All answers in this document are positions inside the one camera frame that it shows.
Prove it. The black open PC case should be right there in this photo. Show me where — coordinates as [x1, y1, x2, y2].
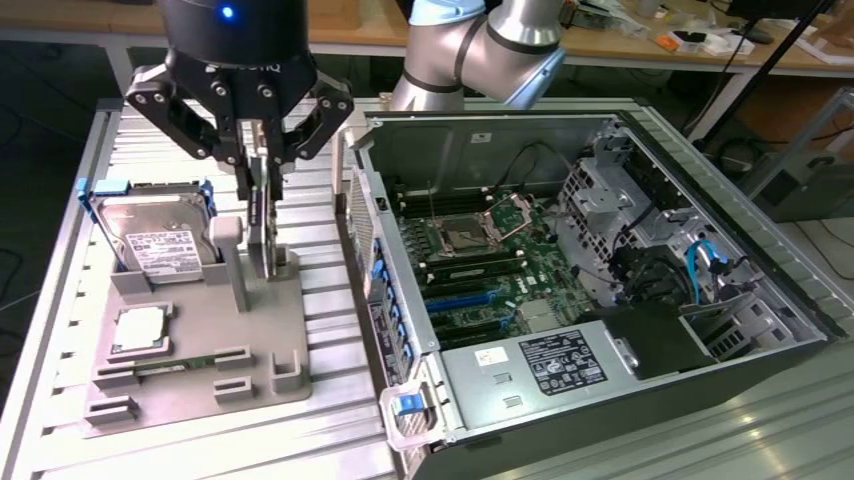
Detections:
[331, 109, 844, 480]

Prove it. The NVIDIA graphics card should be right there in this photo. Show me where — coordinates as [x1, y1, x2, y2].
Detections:
[241, 118, 287, 282]

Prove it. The perforated metal drive cage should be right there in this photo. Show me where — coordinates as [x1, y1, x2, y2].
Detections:
[557, 155, 653, 240]

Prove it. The blue expansion slot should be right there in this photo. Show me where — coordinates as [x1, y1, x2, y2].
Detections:
[425, 292, 500, 314]

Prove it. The CPU socket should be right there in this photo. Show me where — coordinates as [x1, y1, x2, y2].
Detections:
[433, 217, 500, 259]

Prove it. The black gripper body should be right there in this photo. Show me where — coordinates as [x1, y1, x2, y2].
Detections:
[158, 0, 319, 121]

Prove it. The metal socket cover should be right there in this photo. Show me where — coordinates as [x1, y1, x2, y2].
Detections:
[481, 192, 541, 236]

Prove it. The green motherboard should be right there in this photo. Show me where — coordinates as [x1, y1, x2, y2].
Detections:
[397, 192, 596, 351]

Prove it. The thin black wire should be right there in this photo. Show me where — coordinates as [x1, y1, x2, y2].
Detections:
[504, 142, 576, 197]

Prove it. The silver CPU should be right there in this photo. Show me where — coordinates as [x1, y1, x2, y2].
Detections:
[111, 309, 169, 354]

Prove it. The black RAM stick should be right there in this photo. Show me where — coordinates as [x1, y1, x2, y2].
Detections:
[425, 263, 524, 283]

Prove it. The black tripod pole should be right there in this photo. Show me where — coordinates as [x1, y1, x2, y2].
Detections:
[686, 0, 837, 141]

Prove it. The black power wire bundle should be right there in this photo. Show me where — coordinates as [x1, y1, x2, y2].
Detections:
[610, 244, 693, 307]

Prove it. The metal disk bay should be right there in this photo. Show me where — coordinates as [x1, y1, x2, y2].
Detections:
[677, 290, 802, 362]

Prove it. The grey power supply unit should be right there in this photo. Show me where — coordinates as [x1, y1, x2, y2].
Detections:
[439, 322, 646, 431]

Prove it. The white and orange box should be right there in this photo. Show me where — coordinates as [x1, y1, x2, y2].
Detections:
[657, 28, 757, 56]

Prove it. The grey parts rack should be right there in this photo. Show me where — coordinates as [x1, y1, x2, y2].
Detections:
[79, 215, 317, 441]

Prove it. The green RAM stick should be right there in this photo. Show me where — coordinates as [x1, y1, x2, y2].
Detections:
[133, 355, 222, 375]

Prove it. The wooden workbench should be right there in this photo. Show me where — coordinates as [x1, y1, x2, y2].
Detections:
[0, 0, 854, 101]

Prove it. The hard disk with blue bracket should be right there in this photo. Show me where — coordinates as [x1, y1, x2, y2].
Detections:
[73, 179, 226, 287]

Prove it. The blue disk wire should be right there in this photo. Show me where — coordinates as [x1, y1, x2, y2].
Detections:
[685, 239, 729, 306]

